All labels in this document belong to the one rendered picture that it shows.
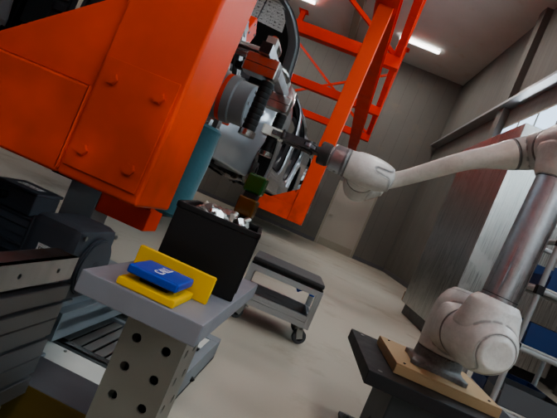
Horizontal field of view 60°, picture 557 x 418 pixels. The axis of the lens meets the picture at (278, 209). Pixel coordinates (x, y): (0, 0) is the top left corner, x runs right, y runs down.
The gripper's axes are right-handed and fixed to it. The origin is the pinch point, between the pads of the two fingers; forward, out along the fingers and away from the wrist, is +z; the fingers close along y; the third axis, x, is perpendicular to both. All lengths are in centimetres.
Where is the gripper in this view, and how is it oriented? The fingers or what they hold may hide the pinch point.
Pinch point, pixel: (273, 133)
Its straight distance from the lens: 157.4
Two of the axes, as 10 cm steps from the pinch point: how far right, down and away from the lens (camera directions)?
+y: 1.1, 0.4, 9.9
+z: -9.1, -3.9, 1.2
